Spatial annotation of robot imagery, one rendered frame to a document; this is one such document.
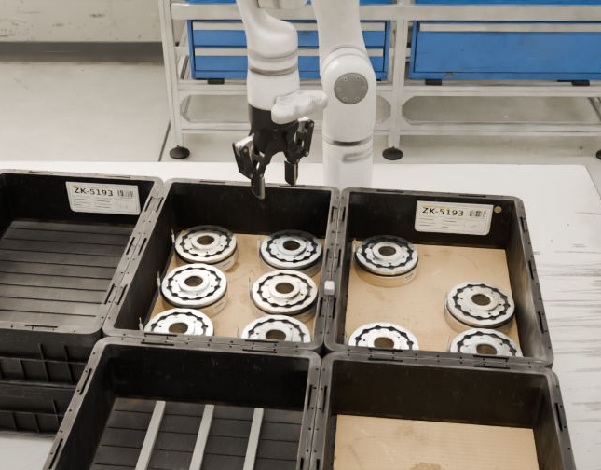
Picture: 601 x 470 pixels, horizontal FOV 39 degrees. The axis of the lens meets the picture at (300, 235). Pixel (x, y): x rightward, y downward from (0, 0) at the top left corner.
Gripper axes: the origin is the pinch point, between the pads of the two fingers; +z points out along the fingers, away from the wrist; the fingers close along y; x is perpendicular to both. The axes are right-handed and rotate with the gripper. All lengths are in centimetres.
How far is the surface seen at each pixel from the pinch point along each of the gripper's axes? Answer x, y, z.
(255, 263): -3.8, 1.5, 17.3
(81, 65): -263, -87, 99
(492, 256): 19.9, -30.7, 17.2
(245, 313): 5.5, 10.3, 17.4
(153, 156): -171, -70, 100
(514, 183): -5, -69, 30
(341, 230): 8.6, -6.4, 7.3
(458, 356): 39.2, 0.3, 7.5
